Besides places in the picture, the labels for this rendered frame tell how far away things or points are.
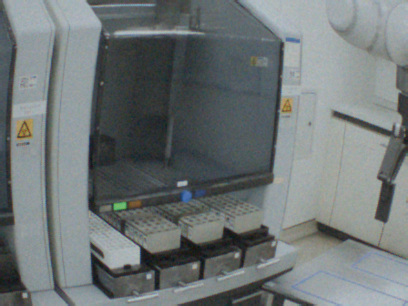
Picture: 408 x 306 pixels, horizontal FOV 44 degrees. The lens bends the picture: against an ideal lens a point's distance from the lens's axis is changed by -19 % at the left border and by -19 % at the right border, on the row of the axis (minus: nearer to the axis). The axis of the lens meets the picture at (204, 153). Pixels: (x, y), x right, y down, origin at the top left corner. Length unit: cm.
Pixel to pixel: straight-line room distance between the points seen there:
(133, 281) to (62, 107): 49
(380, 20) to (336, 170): 316
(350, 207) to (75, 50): 279
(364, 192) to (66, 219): 259
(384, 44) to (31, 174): 90
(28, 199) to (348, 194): 277
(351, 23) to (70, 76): 78
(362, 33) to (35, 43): 78
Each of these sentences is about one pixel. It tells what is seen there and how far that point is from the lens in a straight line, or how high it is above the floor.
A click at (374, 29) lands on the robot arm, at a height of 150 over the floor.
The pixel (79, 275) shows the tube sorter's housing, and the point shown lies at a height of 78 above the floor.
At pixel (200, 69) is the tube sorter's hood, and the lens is 151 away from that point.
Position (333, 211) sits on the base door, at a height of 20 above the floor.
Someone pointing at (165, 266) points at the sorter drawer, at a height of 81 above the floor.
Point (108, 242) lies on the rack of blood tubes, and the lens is 152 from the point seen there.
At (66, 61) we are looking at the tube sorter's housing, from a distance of 130.
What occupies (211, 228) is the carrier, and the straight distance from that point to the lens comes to 168.
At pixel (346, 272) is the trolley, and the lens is 157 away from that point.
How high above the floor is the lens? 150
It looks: 15 degrees down
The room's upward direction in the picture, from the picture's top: 5 degrees clockwise
